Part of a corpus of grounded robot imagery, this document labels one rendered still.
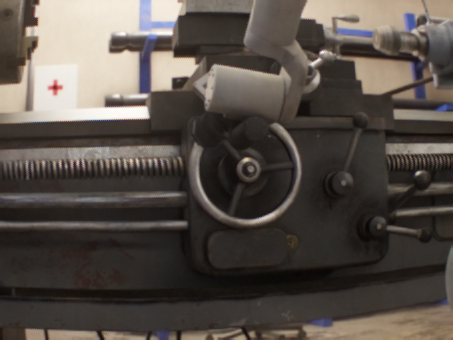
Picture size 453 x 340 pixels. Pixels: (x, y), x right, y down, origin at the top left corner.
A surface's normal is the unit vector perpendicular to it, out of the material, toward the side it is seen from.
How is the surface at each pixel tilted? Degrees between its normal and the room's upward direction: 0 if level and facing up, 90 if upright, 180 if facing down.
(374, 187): 90
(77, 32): 90
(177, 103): 90
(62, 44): 90
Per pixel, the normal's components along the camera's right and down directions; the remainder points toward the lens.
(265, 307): 0.18, -0.11
